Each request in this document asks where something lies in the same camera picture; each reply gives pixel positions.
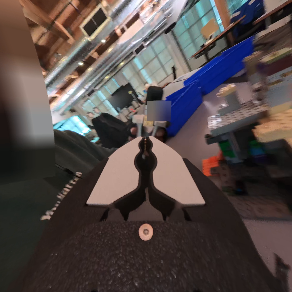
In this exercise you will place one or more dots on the toy brick building model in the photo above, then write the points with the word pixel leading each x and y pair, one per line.
pixel 237 114

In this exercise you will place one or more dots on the silver air duct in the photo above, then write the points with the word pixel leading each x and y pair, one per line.
pixel 91 61

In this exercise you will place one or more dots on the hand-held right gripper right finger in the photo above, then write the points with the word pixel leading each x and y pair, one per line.
pixel 178 182

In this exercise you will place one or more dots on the person's dark green hoodie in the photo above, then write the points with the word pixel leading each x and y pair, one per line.
pixel 22 228

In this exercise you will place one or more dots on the tan toy brick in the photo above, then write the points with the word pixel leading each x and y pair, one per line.
pixel 149 124

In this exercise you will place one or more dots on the black monitor screen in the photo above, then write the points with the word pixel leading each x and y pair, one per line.
pixel 124 94

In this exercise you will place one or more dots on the wooden office table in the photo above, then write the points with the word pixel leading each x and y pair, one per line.
pixel 219 38

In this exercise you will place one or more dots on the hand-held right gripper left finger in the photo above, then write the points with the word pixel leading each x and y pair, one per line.
pixel 114 182

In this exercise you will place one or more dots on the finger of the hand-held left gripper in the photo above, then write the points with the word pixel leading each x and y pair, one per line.
pixel 159 124
pixel 139 119

